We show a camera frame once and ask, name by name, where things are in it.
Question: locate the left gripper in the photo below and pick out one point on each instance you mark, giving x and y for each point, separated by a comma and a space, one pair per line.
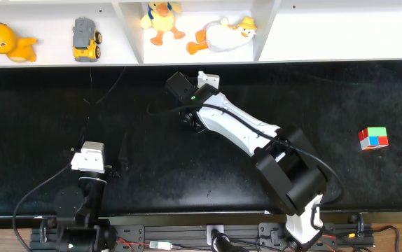
112, 171

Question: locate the many-coloured puzzle cube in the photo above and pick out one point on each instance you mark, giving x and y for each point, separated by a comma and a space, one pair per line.
373, 138

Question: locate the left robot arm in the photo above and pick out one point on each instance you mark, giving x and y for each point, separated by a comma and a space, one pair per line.
89, 199

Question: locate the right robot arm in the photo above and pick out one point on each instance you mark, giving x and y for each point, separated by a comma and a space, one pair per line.
236, 126

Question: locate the grey and yellow toy truck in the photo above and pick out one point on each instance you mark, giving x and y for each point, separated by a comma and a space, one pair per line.
83, 38

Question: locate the yellow plush duck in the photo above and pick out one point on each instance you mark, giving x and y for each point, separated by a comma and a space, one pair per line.
162, 21

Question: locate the white plush duck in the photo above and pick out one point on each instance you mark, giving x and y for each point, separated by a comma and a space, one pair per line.
225, 36

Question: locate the white shelf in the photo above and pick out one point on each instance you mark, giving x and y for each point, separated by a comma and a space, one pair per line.
327, 35

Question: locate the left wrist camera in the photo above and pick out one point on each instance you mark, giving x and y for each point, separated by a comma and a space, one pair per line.
89, 157

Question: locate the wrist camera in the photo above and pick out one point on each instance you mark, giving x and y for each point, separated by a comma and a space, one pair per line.
89, 157
208, 80

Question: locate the mounting rail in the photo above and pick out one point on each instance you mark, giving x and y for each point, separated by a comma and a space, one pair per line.
187, 234

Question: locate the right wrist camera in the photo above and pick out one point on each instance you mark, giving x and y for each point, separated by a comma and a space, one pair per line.
208, 80

